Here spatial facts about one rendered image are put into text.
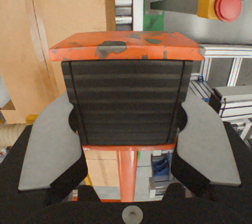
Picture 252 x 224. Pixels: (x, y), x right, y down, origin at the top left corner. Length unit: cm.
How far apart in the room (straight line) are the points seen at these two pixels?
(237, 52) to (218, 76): 27
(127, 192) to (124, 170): 6
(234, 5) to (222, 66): 113
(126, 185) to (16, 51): 49
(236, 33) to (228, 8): 136
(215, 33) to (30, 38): 148
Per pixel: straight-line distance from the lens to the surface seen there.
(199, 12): 47
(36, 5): 49
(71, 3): 45
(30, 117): 35
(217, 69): 149
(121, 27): 89
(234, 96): 65
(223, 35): 167
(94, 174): 178
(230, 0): 41
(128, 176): 19
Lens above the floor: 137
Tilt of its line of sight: 57 degrees down
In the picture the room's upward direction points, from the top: 180 degrees clockwise
